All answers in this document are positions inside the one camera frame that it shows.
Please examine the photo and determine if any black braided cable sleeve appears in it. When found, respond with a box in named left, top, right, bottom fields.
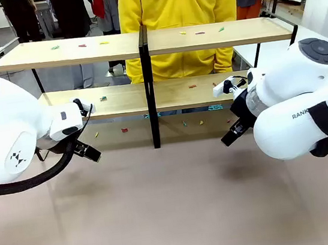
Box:
left=0, top=103, right=105, bottom=196

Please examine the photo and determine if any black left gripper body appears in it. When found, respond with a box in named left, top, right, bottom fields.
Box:
left=40, top=133, right=81, bottom=156

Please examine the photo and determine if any teal sneaker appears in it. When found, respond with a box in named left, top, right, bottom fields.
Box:
left=142, top=111, right=162, bottom=120
left=207, top=103, right=225, bottom=112

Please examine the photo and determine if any wooden shelf unit black frame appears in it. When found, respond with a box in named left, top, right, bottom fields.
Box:
left=140, top=5, right=312, bottom=149
left=0, top=26, right=159, bottom=170

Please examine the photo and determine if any person in black clothes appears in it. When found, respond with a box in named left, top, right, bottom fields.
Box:
left=0, top=0, right=44, bottom=46

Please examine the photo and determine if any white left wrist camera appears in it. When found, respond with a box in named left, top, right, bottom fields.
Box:
left=70, top=94, right=98, bottom=119

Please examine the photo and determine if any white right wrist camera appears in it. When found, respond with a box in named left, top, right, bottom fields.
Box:
left=210, top=73, right=250, bottom=99

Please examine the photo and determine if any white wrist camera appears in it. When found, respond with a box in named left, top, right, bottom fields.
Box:
left=70, top=94, right=98, bottom=119
left=210, top=73, right=250, bottom=99

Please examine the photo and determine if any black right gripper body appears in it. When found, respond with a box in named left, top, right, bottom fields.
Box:
left=227, top=88, right=260, bottom=130

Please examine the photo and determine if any person in red jacket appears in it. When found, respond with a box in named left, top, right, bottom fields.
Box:
left=89, top=0, right=124, bottom=37

